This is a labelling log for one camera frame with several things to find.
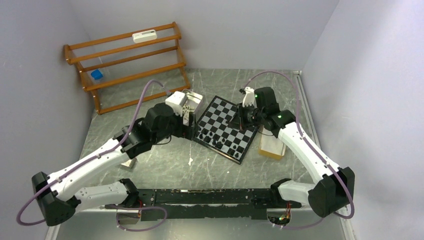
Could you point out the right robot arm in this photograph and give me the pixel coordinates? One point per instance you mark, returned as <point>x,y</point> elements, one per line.
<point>332,187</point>

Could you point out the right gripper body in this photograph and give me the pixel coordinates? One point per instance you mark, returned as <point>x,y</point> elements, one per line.
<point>248,115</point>

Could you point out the chessboard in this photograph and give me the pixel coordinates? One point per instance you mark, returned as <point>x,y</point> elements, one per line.
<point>219,110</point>

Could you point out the gold tin of black pieces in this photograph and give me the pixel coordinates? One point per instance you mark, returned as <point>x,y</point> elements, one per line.
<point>270,146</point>

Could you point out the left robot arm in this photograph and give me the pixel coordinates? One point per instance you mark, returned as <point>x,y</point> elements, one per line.
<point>63,193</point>

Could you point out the pink tin of white pieces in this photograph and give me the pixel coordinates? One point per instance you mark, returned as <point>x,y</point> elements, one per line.
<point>194,101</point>

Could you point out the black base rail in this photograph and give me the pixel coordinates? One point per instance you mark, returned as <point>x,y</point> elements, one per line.
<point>253,203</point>

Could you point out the black chess king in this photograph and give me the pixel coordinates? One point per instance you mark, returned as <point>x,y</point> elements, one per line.
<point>219,145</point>

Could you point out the blue cap container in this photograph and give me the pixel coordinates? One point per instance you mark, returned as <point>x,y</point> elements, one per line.
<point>96,74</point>

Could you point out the white box on rack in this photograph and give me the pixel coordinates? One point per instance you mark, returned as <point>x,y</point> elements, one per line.
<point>144,36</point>

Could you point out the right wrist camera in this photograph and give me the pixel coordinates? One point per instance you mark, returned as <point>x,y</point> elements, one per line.
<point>249,98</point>

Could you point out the small card box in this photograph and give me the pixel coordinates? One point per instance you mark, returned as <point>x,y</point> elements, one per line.
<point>129,163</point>

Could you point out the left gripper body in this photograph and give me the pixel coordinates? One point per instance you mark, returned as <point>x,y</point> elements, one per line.
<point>187,130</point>

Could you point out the wooden shelf rack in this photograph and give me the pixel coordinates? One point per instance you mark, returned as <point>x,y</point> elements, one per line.
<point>127,65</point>

